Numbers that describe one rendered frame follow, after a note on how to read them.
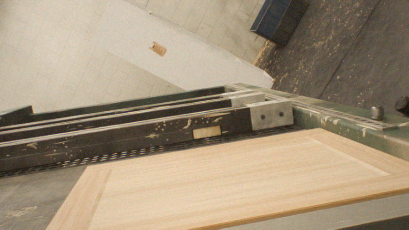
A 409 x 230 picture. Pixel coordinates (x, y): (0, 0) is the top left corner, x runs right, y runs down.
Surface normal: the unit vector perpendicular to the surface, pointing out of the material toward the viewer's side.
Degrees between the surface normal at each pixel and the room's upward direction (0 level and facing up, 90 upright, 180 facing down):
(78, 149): 90
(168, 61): 90
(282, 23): 90
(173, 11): 90
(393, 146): 35
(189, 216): 55
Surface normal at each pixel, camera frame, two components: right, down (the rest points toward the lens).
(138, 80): 0.04, 0.29
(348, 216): -0.14, -0.98
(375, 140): -0.98, 0.15
